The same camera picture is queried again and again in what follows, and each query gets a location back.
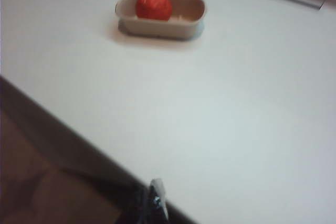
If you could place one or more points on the beige oval tray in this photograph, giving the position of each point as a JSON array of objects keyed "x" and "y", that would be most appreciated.
[{"x": 157, "y": 28}]

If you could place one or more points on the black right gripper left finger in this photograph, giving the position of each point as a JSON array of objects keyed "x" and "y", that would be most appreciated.
[{"x": 143, "y": 208}]

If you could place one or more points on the orange mandarin fruit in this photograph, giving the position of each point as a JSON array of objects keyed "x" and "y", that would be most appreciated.
[{"x": 153, "y": 5}]

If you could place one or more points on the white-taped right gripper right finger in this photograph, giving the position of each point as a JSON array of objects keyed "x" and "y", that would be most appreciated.
[{"x": 158, "y": 190}]

